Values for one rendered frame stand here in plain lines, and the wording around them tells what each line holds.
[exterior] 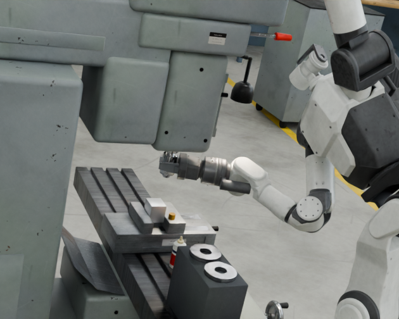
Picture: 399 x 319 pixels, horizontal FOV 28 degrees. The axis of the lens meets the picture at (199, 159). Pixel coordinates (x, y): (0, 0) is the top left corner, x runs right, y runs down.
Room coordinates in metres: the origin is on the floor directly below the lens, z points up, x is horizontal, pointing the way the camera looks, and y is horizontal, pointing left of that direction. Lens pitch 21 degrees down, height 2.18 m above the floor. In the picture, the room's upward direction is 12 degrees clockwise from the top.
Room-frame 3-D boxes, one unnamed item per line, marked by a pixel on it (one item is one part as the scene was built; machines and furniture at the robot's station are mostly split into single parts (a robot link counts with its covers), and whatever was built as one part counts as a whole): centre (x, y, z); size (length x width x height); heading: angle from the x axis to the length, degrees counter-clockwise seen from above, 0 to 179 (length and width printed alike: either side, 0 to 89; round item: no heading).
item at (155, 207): (2.35, 0.11, 1.05); 0.06 x 0.05 x 0.06; 27
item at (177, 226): (2.37, 0.06, 1.02); 0.15 x 0.06 x 0.04; 27
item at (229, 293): (1.94, -0.10, 1.03); 0.22 x 0.12 x 0.20; 29
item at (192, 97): (2.31, 0.10, 1.47); 0.21 x 0.19 x 0.32; 26
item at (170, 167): (2.28, 0.09, 1.23); 0.06 x 0.02 x 0.03; 95
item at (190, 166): (2.32, 0.00, 1.23); 0.13 x 0.12 x 0.10; 5
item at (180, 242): (2.22, 0.00, 0.99); 0.04 x 0.04 x 0.11
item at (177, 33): (2.30, 0.13, 1.68); 0.34 x 0.24 x 0.10; 116
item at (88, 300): (2.31, 0.09, 0.79); 0.50 x 0.35 x 0.12; 116
